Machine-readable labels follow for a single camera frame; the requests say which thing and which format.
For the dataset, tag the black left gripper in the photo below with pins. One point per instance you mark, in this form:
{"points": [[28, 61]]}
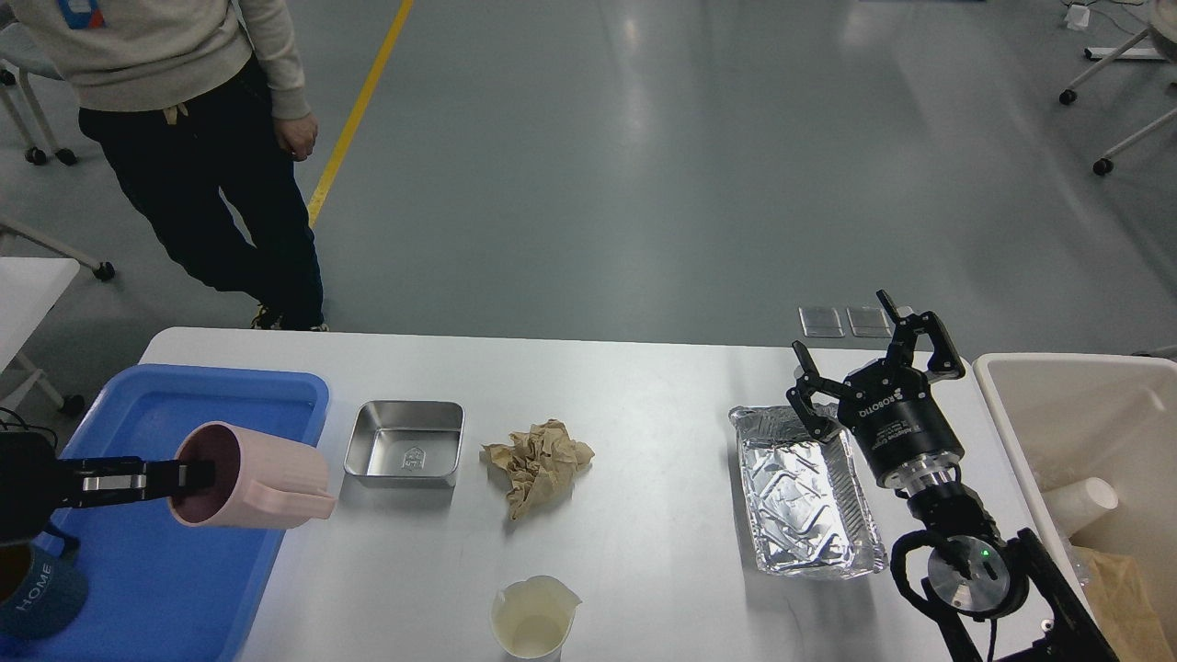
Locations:
{"points": [[34, 484]]}

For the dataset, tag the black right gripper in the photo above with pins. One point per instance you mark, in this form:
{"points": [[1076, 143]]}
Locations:
{"points": [[897, 418]]}

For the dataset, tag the dark blue mug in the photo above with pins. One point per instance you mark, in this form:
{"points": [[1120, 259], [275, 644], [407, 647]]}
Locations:
{"points": [[41, 592]]}

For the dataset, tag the pink mug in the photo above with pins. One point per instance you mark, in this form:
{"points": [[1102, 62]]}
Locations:
{"points": [[260, 481]]}

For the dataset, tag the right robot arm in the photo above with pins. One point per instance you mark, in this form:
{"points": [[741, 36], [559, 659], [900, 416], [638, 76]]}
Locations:
{"points": [[957, 566]]}

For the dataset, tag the person's hand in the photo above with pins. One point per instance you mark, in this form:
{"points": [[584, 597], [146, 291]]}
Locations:
{"points": [[297, 137]]}

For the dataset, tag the right floor outlet plate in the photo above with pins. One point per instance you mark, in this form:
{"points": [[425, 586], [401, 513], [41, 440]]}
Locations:
{"points": [[869, 322]]}

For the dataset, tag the floor outlet plate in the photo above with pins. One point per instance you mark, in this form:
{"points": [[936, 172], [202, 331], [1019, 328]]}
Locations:
{"points": [[821, 322], [869, 322]]}

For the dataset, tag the left floor outlet plate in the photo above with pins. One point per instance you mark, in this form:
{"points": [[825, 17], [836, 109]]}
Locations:
{"points": [[821, 322]]}

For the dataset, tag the blue plastic tray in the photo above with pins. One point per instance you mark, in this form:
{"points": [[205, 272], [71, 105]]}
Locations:
{"points": [[158, 590]]}

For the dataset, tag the aluminium foil container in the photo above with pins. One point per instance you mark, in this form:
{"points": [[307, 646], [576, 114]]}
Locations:
{"points": [[807, 513]]}

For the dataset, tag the beige waste bin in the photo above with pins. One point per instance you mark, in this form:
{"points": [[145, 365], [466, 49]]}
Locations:
{"points": [[1064, 418]]}

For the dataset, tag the white side table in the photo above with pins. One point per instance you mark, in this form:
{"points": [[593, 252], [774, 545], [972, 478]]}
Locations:
{"points": [[30, 287]]}

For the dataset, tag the white paper cup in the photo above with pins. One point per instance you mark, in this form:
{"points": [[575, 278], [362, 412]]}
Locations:
{"points": [[1076, 506]]}

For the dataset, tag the square steel tray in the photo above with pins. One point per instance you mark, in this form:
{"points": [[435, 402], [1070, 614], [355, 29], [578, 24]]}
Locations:
{"points": [[406, 443]]}

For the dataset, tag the brown paper bag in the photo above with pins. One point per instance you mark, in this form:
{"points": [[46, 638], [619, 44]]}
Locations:
{"points": [[1115, 589]]}

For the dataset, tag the crumpled brown paper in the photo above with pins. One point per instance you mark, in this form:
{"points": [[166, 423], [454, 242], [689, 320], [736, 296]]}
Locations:
{"points": [[541, 464]]}

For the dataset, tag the person in dark trousers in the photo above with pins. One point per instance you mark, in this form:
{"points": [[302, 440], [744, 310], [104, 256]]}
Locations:
{"points": [[180, 97]]}

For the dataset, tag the grey office chair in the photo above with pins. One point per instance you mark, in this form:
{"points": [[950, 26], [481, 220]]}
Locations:
{"points": [[22, 59]]}

